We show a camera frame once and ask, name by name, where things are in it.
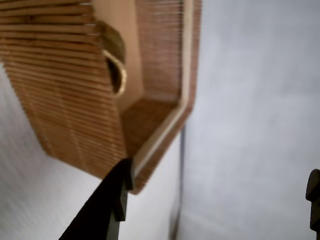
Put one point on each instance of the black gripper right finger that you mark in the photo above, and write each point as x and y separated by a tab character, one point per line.
314	195

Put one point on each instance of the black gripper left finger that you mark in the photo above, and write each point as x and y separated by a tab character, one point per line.
100	207

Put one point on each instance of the slatted wooden box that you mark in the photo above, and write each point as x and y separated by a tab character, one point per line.
62	82

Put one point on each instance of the white painted plywood board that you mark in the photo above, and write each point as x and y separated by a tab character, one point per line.
37	200

